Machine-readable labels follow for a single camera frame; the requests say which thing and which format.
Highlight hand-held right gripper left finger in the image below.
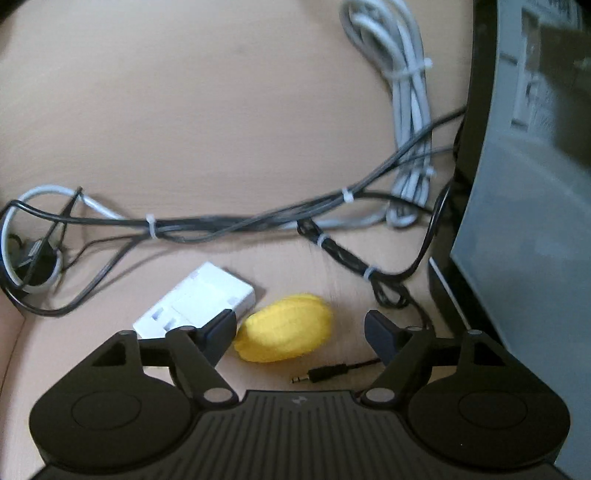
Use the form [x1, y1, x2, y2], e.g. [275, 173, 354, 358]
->
[90, 308, 238, 407]

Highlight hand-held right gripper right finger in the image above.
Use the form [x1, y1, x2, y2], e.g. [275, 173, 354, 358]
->
[361, 310, 518, 407]

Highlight yellow plush toy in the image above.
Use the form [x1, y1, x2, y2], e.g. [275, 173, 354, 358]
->
[233, 294, 334, 364]

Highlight wooden desktop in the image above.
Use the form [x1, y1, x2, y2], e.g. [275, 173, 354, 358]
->
[0, 0, 477, 480]

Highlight white power adapter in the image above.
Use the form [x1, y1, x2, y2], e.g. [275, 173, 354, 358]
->
[133, 262, 256, 344]

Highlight black monitor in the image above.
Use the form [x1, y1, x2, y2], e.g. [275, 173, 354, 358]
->
[427, 0, 591, 480]

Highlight black audio jack cable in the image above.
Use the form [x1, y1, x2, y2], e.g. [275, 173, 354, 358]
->
[291, 357, 385, 386]

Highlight short tied black cable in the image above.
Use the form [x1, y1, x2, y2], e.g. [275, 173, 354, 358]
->
[297, 220, 413, 309]

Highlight black cable bundle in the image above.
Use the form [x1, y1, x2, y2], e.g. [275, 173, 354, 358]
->
[0, 106, 467, 319]

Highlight white cable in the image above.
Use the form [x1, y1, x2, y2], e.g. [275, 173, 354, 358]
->
[4, 185, 126, 291]

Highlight grey coiled cable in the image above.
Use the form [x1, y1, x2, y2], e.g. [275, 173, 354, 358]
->
[295, 0, 437, 229]

